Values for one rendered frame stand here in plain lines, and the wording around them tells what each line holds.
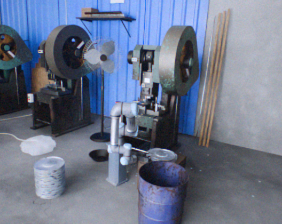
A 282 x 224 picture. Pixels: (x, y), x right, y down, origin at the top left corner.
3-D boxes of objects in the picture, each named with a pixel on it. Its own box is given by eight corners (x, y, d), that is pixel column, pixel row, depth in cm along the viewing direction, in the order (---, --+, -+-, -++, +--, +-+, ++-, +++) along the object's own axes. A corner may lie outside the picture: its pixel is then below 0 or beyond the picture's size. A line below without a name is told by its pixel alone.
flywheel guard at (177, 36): (171, 102, 253) (179, 21, 231) (148, 97, 266) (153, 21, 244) (197, 89, 341) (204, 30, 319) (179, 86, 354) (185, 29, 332)
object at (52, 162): (68, 167, 229) (68, 166, 229) (37, 174, 213) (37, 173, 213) (59, 155, 252) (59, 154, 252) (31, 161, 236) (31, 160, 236)
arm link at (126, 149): (119, 144, 216) (118, 156, 217) (131, 145, 215) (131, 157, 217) (120, 142, 224) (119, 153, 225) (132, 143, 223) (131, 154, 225)
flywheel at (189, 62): (196, 15, 258) (203, 58, 317) (178, 16, 267) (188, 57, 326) (176, 68, 232) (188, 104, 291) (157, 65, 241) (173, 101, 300)
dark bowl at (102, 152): (102, 166, 295) (102, 161, 293) (84, 160, 308) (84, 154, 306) (115, 157, 320) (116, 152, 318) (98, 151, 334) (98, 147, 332)
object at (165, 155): (174, 151, 259) (174, 151, 259) (174, 162, 231) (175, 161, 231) (148, 147, 262) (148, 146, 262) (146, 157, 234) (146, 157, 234)
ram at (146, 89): (149, 95, 296) (151, 71, 288) (139, 93, 303) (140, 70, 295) (155, 93, 311) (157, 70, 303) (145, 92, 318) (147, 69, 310)
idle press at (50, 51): (59, 143, 355) (54, 21, 309) (20, 128, 402) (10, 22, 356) (118, 119, 483) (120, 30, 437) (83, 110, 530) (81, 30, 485)
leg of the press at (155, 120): (156, 170, 292) (162, 100, 268) (148, 168, 297) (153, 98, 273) (181, 145, 370) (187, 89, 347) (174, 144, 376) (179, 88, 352)
